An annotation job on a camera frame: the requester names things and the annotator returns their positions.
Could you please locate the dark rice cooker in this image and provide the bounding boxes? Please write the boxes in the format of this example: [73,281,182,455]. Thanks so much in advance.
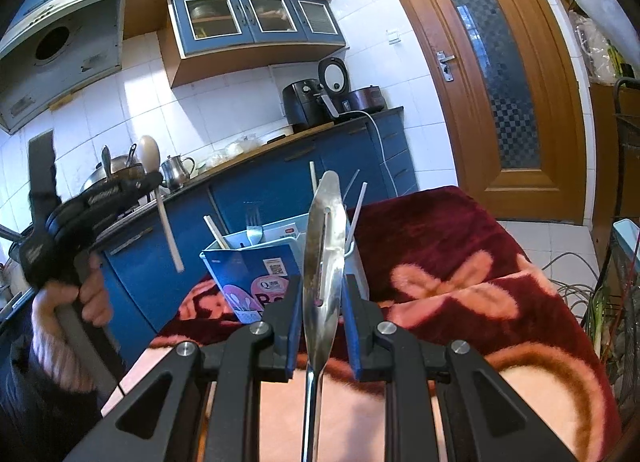
[318,57,388,118]

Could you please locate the person's left forearm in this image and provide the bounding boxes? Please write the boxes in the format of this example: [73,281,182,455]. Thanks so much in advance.
[0,322,108,462]

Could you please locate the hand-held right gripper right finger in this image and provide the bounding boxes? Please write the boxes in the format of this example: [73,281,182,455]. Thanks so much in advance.
[342,273,581,462]

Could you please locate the blue glass-door wall cabinet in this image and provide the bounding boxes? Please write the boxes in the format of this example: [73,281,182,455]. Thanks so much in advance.
[157,0,347,88]

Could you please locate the blue carton organizer box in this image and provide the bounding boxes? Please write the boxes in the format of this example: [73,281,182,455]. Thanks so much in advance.
[200,213,371,325]

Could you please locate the dark red flowered blanket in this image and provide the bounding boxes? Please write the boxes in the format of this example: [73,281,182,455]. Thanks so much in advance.
[100,185,623,462]

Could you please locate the metal door handle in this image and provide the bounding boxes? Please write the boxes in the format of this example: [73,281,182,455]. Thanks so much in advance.
[435,51,457,82]

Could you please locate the metal slotted spatula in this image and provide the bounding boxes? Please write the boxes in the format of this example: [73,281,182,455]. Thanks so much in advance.
[301,169,348,462]

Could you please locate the white power cable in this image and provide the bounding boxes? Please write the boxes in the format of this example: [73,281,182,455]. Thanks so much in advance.
[345,110,401,195]

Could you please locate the person's left hand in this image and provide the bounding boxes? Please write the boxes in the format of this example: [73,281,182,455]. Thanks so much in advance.
[31,267,114,344]

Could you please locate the wooden shelf unit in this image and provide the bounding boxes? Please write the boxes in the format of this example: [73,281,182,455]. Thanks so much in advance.
[510,0,640,243]

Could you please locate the wooden spoon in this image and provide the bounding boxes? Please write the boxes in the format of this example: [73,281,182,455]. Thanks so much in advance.
[137,135,185,273]

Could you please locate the blue kitchen base cabinet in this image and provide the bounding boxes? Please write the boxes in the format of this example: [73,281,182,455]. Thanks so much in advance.
[0,106,421,373]

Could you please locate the wooden door with glass panel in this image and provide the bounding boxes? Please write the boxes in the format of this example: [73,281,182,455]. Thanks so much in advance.
[367,0,588,225]

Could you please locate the metal wok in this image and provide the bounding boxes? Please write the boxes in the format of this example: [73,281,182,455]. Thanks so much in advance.
[80,155,151,198]

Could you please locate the steel kettle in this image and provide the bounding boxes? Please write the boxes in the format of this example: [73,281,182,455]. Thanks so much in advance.
[160,155,196,193]

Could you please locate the wooden chopstick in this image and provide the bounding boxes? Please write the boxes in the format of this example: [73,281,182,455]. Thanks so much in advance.
[203,215,232,250]

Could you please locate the grey range hood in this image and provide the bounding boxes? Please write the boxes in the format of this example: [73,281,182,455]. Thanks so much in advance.
[0,0,126,135]

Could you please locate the light blue plastic bin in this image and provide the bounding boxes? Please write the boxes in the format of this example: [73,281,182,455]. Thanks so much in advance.
[612,219,640,263]

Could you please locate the green onions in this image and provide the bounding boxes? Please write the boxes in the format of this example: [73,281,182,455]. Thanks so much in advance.
[582,287,616,358]

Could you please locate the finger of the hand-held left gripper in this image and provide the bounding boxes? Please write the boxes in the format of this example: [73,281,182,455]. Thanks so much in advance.
[124,171,165,195]

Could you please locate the grey floor cables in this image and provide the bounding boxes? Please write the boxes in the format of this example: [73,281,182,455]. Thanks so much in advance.
[547,252,608,323]

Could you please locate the clear plastic food bags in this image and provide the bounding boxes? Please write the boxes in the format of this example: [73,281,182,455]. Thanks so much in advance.
[207,135,261,165]

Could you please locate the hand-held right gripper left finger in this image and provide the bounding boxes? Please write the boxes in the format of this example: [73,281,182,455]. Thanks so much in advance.
[65,275,306,462]

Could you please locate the black air fryer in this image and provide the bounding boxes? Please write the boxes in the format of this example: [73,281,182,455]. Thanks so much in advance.
[281,79,333,133]

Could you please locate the metal fork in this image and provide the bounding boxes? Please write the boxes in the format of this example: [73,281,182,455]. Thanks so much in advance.
[244,205,264,246]

